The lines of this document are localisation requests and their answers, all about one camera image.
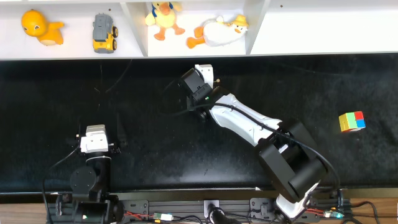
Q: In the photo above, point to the mounting rail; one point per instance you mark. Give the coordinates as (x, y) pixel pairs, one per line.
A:
(186, 208)

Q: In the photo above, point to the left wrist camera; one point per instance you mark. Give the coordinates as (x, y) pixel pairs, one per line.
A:
(94, 140)

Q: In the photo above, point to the yellow rubber duck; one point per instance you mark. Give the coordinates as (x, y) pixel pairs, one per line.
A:
(38, 26)

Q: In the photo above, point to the many-coloured puzzle cube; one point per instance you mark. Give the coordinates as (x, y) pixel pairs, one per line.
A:
(352, 121)

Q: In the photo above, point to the white shelf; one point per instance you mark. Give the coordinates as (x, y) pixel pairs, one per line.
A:
(311, 31)

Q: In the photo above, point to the grey and yellow toy truck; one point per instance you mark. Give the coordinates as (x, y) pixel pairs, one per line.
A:
(102, 34)

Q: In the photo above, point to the white plush duck yellow hat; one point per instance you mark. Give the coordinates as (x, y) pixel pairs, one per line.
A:
(219, 32)

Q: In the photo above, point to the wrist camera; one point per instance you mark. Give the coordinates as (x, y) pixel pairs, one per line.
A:
(206, 73)
(94, 140)

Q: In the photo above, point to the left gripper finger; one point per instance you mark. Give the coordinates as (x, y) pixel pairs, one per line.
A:
(79, 130)
(122, 133)

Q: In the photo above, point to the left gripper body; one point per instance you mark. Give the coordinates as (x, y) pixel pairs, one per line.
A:
(114, 147)

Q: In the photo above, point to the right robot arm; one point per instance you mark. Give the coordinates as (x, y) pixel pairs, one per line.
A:
(242, 121)

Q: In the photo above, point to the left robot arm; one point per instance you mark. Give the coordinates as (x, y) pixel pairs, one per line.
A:
(82, 180)

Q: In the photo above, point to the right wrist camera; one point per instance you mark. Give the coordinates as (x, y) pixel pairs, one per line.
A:
(206, 73)

